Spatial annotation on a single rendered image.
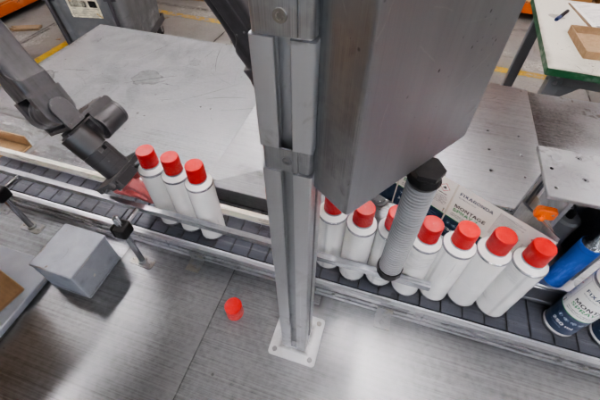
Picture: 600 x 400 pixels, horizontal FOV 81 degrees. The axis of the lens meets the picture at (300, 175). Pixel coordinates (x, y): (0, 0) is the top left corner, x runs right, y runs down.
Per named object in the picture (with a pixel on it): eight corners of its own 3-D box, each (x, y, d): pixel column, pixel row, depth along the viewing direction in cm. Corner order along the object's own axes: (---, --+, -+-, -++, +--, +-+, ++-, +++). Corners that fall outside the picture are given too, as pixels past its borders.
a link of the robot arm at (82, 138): (52, 142, 67) (62, 134, 63) (78, 120, 71) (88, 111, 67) (84, 167, 70) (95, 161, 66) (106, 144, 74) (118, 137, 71)
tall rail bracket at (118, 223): (163, 241, 81) (139, 195, 69) (145, 269, 76) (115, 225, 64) (151, 237, 82) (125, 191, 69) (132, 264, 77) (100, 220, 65)
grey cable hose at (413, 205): (402, 263, 50) (447, 158, 35) (399, 286, 48) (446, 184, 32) (377, 256, 51) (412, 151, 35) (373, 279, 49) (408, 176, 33)
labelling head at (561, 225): (547, 249, 74) (633, 162, 55) (558, 308, 65) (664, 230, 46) (476, 232, 76) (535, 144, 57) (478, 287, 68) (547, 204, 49)
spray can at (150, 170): (189, 209, 81) (164, 143, 66) (179, 228, 77) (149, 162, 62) (169, 204, 82) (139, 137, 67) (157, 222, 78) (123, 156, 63)
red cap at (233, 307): (236, 324, 68) (233, 318, 66) (222, 314, 70) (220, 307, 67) (247, 309, 70) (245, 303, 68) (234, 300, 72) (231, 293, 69)
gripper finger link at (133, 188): (174, 182, 77) (140, 153, 73) (156, 207, 73) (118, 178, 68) (158, 188, 82) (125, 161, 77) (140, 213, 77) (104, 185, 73)
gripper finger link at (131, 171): (171, 186, 77) (137, 156, 72) (153, 212, 72) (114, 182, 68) (155, 192, 81) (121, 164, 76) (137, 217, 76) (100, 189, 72)
